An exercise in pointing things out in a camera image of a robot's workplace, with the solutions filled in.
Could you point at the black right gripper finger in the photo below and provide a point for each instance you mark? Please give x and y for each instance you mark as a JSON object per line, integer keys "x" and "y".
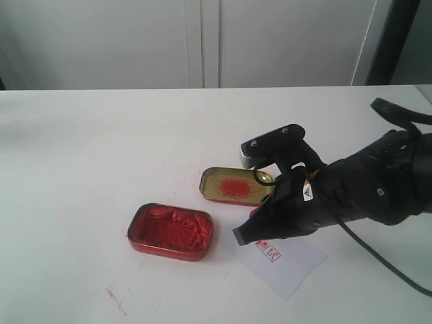
{"x": 265, "y": 209}
{"x": 255, "y": 229}

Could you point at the red ink tin base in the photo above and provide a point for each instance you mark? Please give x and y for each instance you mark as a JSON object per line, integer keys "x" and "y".
{"x": 172, "y": 232}

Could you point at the white cabinet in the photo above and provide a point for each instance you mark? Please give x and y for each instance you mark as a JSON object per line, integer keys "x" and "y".
{"x": 188, "y": 44}

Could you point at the dark vertical post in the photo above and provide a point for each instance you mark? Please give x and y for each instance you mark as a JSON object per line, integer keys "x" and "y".
{"x": 391, "y": 42}

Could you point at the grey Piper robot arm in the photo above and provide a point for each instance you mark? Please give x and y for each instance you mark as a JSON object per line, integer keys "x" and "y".
{"x": 395, "y": 149}

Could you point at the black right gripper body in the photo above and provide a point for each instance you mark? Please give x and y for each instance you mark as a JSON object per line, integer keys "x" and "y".
{"x": 347, "y": 190}

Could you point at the white paper sheet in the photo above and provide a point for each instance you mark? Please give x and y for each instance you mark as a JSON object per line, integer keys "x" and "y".
{"x": 280, "y": 264}

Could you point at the gold tin lid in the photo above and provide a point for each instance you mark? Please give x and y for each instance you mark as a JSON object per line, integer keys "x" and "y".
{"x": 232, "y": 186}

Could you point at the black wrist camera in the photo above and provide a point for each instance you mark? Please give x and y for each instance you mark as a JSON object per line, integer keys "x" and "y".
{"x": 284, "y": 147}

